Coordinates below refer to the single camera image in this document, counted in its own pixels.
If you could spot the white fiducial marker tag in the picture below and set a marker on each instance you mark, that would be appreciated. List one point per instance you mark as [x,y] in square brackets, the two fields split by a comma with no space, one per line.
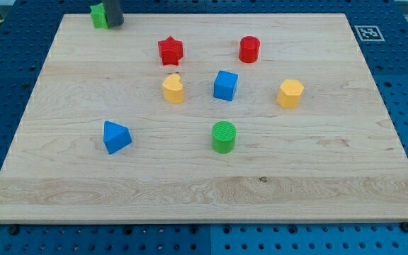
[369,33]

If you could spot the green star block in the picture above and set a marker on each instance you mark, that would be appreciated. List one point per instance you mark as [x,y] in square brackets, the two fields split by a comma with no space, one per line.
[98,16]

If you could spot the grey cylindrical robot arm tip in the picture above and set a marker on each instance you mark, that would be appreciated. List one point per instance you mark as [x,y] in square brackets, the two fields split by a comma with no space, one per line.
[114,13]

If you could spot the blue cube block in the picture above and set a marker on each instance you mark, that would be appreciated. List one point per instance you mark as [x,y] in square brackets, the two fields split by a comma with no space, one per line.
[225,85]

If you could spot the green cylinder block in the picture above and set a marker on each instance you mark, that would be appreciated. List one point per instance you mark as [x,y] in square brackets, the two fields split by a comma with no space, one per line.
[223,137]

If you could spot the light wooden board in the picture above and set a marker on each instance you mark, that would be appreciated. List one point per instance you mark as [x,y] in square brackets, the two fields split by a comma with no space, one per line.
[334,158]

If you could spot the yellow heart block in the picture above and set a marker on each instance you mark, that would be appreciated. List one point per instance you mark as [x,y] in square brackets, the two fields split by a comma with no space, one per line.
[173,89]

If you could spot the red cylinder block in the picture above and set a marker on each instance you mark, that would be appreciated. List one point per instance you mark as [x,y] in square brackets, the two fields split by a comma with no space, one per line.
[249,49]

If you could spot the red star block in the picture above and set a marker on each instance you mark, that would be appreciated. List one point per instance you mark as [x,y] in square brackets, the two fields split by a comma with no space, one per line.
[170,51]

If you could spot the yellow pentagon block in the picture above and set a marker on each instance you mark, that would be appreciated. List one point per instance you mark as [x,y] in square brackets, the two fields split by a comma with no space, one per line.
[289,93]

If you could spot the blue triangle block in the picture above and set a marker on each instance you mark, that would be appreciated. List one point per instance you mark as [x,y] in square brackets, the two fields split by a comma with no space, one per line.
[115,136]

